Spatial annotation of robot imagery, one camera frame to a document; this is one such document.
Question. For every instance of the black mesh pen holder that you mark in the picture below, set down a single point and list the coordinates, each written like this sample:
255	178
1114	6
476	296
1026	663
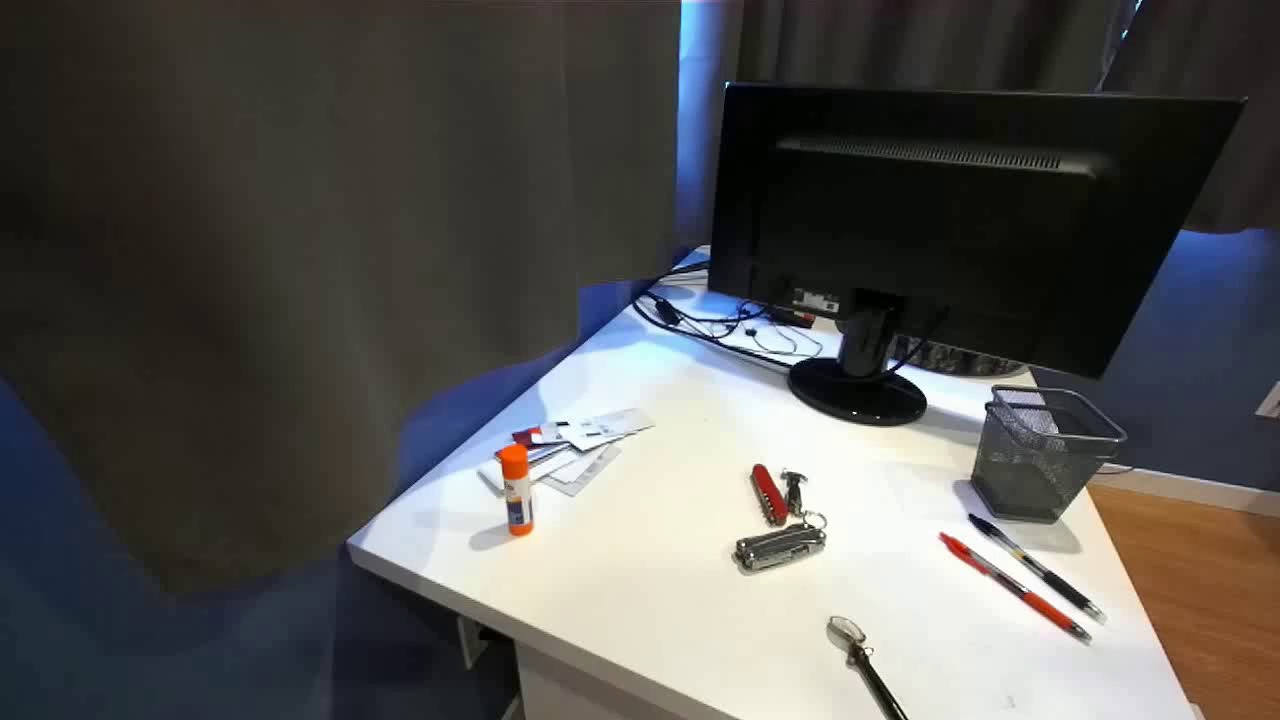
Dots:
1026	487
1066	417

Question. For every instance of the small red blue item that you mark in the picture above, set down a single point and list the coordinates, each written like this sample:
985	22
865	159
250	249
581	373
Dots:
535	432

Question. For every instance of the orange capped glue stick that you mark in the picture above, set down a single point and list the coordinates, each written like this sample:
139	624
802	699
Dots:
518	497

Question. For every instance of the red pocket knife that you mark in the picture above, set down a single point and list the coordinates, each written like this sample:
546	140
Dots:
768	495

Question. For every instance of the keyring with metal opener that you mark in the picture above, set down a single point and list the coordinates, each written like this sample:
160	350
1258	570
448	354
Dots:
797	489

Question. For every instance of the silver folding multi-tool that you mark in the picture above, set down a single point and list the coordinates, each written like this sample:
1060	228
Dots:
781	547

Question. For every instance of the dark oval object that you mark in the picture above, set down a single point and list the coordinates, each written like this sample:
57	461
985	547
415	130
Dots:
974	362

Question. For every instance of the white desk cabinet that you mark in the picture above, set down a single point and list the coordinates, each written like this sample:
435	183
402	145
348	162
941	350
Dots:
564	685

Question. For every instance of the black computer monitor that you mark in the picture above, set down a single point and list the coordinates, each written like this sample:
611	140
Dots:
962	213

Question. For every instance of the large grey curtain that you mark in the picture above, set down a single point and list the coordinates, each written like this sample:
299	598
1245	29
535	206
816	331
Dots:
293	240

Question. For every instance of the red pen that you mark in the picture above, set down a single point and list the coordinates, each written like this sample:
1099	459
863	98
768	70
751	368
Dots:
1012	585

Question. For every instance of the black pen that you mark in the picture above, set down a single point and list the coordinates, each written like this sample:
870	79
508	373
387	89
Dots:
1036	570

